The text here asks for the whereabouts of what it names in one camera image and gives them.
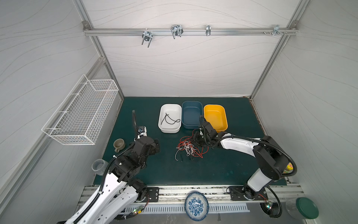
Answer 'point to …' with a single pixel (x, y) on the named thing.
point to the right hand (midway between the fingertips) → (191, 136)
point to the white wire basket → (81, 115)
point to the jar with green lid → (302, 208)
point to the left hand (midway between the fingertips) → (151, 138)
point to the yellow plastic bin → (216, 115)
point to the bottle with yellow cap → (289, 169)
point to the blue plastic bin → (191, 111)
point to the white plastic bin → (175, 111)
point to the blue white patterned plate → (196, 206)
